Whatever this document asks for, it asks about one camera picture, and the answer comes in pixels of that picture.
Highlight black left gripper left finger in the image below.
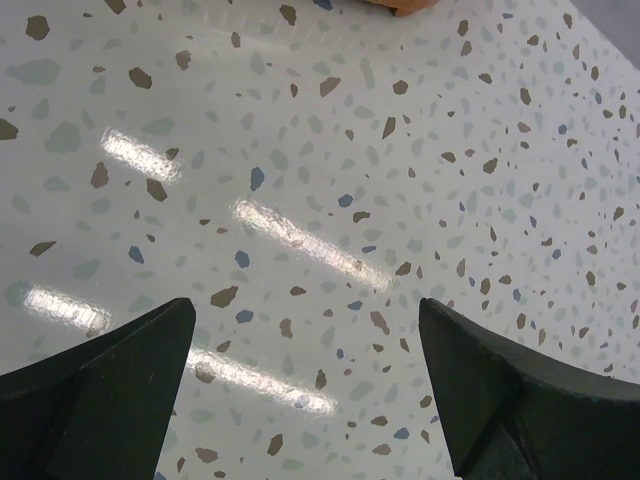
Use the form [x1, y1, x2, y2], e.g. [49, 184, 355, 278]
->
[1, 298, 196, 479]

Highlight orange plastic laundry basket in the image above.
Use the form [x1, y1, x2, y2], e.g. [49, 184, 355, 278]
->
[367, 0, 438, 17]

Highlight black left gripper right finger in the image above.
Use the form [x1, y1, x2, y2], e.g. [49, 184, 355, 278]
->
[419, 298, 639, 479]

